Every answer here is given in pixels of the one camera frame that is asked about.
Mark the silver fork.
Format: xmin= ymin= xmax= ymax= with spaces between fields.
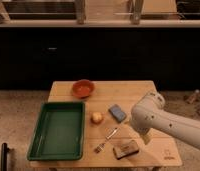
xmin=94 ymin=127 xmax=118 ymax=153

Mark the green plastic tray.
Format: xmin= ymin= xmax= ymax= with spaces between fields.
xmin=27 ymin=102 xmax=85 ymax=161

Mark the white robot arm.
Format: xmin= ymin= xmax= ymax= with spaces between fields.
xmin=130 ymin=92 xmax=200 ymax=150

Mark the wooden counter shelf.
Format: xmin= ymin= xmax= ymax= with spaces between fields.
xmin=0 ymin=0 xmax=200 ymax=28

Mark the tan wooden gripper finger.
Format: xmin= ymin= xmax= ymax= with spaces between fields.
xmin=142 ymin=133 xmax=152 ymax=145

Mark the black chair back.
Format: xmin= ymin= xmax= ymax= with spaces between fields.
xmin=0 ymin=143 xmax=9 ymax=171

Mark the blue sponge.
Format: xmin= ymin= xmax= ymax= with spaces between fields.
xmin=108 ymin=104 xmax=127 ymax=123

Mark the red bowl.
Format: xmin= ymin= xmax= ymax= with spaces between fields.
xmin=72 ymin=79 xmax=95 ymax=98

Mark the wooden table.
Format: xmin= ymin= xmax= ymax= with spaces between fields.
xmin=30 ymin=81 xmax=182 ymax=169

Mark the wooden chalkboard eraser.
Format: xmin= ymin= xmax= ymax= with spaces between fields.
xmin=113 ymin=140 xmax=139 ymax=160

